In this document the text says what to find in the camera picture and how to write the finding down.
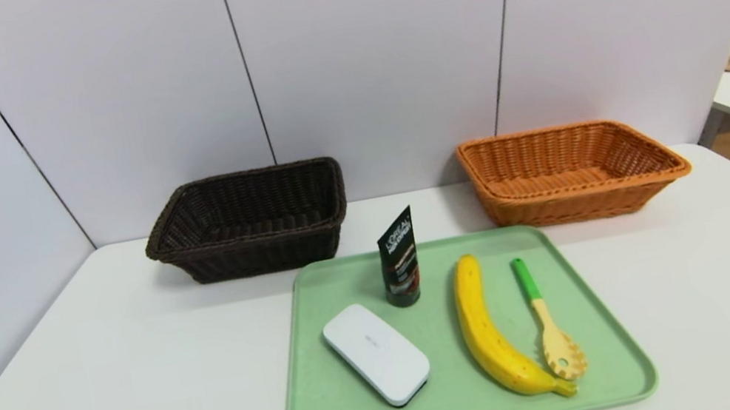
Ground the black cosmetic tube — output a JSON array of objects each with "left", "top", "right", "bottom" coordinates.
[{"left": 371, "top": 205, "right": 428, "bottom": 311}]

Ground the light green plastic tray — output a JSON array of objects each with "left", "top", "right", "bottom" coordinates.
[{"left": 257, "top": 204, "right": 663, "bottom": 410}]

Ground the yellow banana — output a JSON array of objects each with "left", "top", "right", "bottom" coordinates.
[{"left": 448, "top": 240, "right": 579, "bottom": 410}]

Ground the green handled pasta spoon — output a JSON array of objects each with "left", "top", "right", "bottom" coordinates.
[{"left": 510, "top": 249, "right": 589, "bottom": 387}]

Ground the orange wicker basket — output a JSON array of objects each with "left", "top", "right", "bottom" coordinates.
[{"left": 454, "top": 103, "right": 699, "bottom": 242}]

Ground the dark brown wicker basket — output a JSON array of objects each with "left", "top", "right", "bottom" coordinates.
[{"left": 134, "top": 154, "right": 358, "bottom": 294}]

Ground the white oblong plastic case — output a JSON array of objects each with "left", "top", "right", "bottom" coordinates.
[{"left": 318, "top": 292, "right": 438, "bottom": 410}]

